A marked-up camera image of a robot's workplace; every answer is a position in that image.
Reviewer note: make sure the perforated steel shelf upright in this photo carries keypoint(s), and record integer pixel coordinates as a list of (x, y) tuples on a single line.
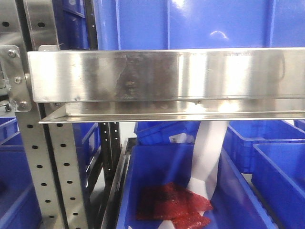
[(37, 28)]

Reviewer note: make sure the blue tray shelf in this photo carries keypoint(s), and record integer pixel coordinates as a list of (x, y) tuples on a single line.
[(190, 24)]

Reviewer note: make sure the white paper strip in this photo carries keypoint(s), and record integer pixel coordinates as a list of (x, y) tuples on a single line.
[(206, 154)]

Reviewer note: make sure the stainless steel shelf beam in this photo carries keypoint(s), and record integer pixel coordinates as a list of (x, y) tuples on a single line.
[(169, 85)]

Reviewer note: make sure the blue bin with red bags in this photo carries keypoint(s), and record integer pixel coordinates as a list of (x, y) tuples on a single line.
[(235, 206)]

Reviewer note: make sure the blue bin right near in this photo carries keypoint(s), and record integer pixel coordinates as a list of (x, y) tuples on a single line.
[(279, 176)]

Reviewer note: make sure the blue bin left lower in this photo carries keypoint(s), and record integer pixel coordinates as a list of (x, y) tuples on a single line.
[(19, 207)]

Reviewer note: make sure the blue bin right far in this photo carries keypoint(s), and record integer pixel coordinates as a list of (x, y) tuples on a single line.
[(241, 135)]

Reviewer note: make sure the blue bin back centre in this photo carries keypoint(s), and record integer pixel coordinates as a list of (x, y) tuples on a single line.
[(157, 133)]

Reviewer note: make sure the steel mounting bracket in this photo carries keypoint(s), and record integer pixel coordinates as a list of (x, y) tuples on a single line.
[(14, 78)]

